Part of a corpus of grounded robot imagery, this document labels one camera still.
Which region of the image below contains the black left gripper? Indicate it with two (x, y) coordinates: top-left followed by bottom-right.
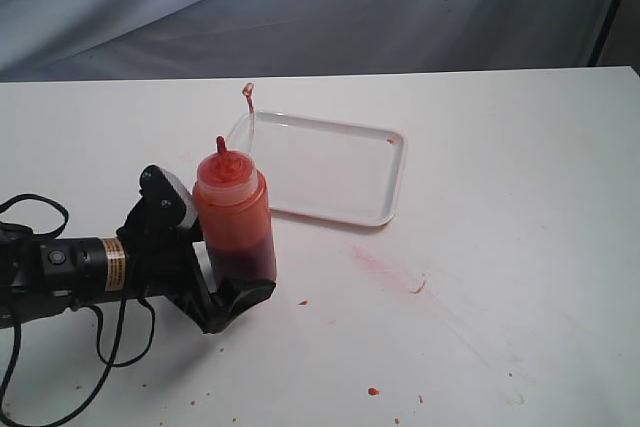
(117, 198), (276, 333)

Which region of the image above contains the white rectangular plastic tray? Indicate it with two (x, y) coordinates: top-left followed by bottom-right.
(227, 111), (407, 228)

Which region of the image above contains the red sauce squeeze bottle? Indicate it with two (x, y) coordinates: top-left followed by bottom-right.
(193, 135), (277, 284)

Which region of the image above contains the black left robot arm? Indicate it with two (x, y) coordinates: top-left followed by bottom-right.
(1, 199), (275, 334)

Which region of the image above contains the grey fabric backdrop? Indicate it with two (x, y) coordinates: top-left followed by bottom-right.
(1, 0), (608, 81)

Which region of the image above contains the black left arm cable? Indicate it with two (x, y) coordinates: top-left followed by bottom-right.
(0, 193), (156, 408)

